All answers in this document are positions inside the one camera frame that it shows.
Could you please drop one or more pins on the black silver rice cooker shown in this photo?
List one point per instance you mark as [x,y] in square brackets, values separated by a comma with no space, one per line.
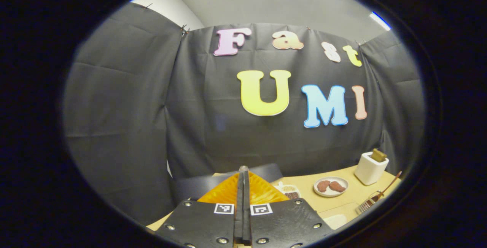
[198,185]

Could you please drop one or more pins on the white divided bean dish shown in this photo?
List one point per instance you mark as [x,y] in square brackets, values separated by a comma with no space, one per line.
[291,193]

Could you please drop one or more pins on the red meat piece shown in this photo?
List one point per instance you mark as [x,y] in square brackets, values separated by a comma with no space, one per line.
[337,186]
[323,186]

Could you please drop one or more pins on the black backdrop cloth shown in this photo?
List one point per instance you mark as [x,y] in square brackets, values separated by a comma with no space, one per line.
[133,107]

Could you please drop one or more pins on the white toaster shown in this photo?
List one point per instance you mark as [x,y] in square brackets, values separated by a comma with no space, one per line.
[368,172]

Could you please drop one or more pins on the brown wooden spoon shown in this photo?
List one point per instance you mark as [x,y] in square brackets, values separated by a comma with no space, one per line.
[390,185]

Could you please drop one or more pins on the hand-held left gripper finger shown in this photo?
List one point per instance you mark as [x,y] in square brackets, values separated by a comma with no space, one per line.
[246,202]
[239,202]

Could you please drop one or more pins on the white round plate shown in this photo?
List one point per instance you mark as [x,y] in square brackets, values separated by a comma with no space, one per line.
[331,194]

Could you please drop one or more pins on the brown bread slice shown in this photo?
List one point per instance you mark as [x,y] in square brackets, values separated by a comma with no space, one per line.
[379,155]

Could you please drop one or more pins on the small ceiling light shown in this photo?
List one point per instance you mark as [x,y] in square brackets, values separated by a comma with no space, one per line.
[380,20]

